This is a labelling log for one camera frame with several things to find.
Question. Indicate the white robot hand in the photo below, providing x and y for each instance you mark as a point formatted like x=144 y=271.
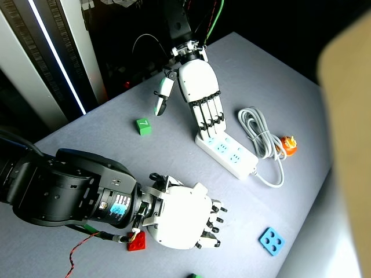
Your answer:
x=185 y=217
x=197 y=81

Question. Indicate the red stud brick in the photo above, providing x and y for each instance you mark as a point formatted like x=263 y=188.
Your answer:
x=138 y=242

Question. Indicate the green cube letter Y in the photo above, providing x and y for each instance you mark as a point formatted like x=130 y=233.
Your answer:
x=194 y=276

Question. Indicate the grey table cloth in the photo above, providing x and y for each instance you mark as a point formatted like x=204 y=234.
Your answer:
x=261 y=87

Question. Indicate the green cube number 7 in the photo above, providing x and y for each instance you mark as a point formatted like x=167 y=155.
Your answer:
x=143 y=127

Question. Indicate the blue four-hole block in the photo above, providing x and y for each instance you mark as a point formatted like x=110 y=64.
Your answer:
x=272 y=241

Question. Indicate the orange toy fruit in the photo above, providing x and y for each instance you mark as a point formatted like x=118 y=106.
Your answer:
x=288 y=146

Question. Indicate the white light strip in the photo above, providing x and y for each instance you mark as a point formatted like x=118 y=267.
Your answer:
x=58 y=58

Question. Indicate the blurred tan panel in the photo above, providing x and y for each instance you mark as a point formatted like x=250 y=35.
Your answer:
x=347 y=87

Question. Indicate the white metal frame column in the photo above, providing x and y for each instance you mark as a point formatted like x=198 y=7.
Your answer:
x=17 y=72

